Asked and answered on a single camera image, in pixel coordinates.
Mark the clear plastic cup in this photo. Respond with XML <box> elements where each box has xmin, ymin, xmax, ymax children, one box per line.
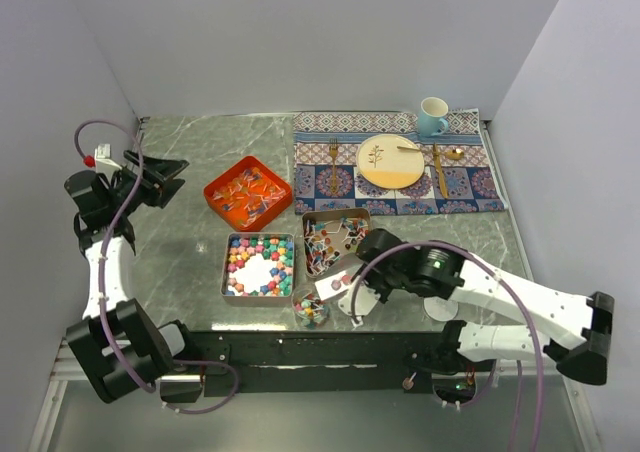
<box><xmin>291</xmin><ymin>285</ymin><xmax>330</xmax><ymax>330</ymax></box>

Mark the light blue mug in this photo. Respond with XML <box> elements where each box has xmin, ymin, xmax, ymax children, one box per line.
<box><xmin>417</xmin><ymin>97</ymin><xmax>449</xmax><ymax>139</ymax></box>

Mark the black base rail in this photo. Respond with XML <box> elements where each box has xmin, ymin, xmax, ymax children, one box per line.
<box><xmin>164</xmin><ymin>321</ymin><xmax>556</xmax><ymax>413</ymax></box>

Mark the clear round lid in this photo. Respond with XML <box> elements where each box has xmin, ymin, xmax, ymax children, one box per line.
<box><xmin>423</xmin><ymin>297</ymin><xmax>459</xmax><ymax>322</ymax></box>

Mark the gold knife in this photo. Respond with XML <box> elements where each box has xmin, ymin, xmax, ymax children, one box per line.
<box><xmin>432</xmin><ymin>144</ymin><xmax>449</xmax><ymax>199</ymax></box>

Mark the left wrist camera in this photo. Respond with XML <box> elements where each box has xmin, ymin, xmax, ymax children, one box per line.
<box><xmin>83</xmin><ymin>144</ymin><xmax>122</xmax><ymax>175</ymax></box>

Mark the patterned cloth placemat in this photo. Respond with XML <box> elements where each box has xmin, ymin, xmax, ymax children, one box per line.
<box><xmin>293</xmin><ymin>109</ymin><xmax>507</xmax><ymax>216</ymax></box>

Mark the cream and orange plate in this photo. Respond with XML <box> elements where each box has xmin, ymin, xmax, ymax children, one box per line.
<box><xmin>356</xmin><ymin>134</ymin><xmax>426</xmax><ymax>190</ymax></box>

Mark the gold spoon on plate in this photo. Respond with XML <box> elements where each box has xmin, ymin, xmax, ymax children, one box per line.
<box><xmin>396</xmin><ymin>145</ymin><xmax>422</xmax><ymax>152</ymax></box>

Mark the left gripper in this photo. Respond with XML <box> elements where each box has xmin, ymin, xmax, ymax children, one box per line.
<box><xmin>108</xmin><ymin>150</ymin><xmax>188</xmax><ymax>216</ymax></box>

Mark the orange plastic tray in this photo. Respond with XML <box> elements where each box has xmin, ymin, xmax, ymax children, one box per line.
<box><xmin>203</xmin><ymin>156</ymin><xmax>293</xmax><ymax>232</ymax></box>

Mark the tin of star candies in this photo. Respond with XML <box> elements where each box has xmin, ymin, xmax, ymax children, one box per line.
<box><xmin>220</xmin><ymin>232</ymin><xmax>295</xmax><ymax>307</ymax></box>

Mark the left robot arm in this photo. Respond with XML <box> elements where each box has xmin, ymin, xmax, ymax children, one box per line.
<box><xmin>64</xmin><ymin>150</ymin><xmax>199</xmax><ymax>403</ymax></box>

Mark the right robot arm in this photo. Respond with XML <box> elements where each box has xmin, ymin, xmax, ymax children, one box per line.
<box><xmin>137</xmin><ymin>228</ymin><xmax>614</xmax><ymax>386</ymax></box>

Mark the gold fork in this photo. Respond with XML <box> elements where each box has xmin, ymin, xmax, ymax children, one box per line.
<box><xmin>329</xmin><ymin>137</ymin><xmax>339</xmax><ymax>196</ymax></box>

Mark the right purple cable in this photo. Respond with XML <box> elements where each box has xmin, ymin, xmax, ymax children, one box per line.
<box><xmin>349</xmin><ymin>241</ymin><xmax>546</xmax><ymax>452</ymax></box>

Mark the gold spoon on mat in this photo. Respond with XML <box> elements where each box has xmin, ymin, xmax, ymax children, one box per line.
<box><xmin>431</xmin><ymin>148</ymin><xmax>465</xmax><ymax>161</ymax></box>

